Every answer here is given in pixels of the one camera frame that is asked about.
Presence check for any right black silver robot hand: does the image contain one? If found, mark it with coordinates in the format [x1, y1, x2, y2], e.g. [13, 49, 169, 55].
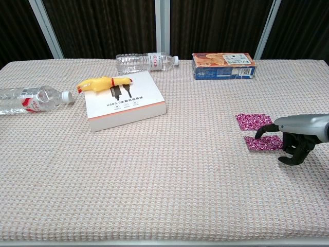
[255, 113, 329, 166]

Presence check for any dark brown curtain panel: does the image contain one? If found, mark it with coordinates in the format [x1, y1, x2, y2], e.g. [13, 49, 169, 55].
[262, 0, 329, 65]
[169, 0, 273, 60]
[42, 0, 157, 59]
[0, 0, 53, 70]

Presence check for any orange blue snack box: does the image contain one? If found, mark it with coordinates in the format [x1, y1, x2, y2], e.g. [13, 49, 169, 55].
[191, 52, 257, 81]

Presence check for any pink waffle weave tablecloth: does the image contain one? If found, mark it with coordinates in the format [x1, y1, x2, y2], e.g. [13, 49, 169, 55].
[0, 58, 329, 242]

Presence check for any clear bottle white pink label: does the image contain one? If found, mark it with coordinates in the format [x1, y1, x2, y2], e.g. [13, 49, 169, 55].
[115, 52, 179, 73]

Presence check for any yellow rubber chicken toy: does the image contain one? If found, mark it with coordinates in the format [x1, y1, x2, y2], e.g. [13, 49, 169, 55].
[76, 76, 134, 94]

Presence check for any clear bottle red label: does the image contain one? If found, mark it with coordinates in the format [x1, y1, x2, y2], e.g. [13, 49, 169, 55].
[0, 85, 74, 116]

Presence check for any grey partition post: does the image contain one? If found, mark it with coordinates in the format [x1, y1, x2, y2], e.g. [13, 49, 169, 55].
[27, 0, 64, 59]
[154, 0, 171, 60]
[253, 0, 281, 60]

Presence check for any white USB cable box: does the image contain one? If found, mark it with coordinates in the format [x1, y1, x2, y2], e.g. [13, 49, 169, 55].
[84, 70, 167, 133]

